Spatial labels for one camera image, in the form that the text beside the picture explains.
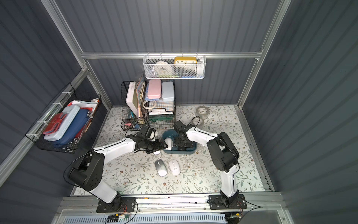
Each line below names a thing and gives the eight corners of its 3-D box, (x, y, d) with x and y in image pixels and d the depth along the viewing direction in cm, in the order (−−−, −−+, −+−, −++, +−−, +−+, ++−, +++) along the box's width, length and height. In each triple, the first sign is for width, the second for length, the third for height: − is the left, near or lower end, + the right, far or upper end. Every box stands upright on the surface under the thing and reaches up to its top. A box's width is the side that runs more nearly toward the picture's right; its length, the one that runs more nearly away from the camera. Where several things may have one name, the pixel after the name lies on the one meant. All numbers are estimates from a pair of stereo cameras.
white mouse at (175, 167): (168, 175, 86) (168, 173, 83) (169, 161, 91) (169, 159, 89) (180, 175, 85) (180, 173, 83) (180, 161, 91) (180, 159, 89)
